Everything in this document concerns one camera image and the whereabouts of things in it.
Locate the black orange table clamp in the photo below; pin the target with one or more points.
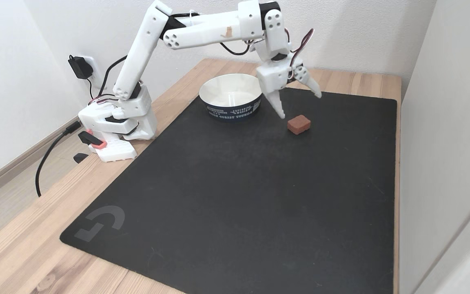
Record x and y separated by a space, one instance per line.
92 139

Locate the white wall outlet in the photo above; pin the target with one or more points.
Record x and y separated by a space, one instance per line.
95 65

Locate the black desk mat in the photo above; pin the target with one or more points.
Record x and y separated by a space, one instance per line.
259 196

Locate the brown toy block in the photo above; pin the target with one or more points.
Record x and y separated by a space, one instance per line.
299 124

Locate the black power adapter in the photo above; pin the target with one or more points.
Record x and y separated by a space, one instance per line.
79 67

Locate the white navy paper bowl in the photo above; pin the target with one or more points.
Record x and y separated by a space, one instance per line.
229 92

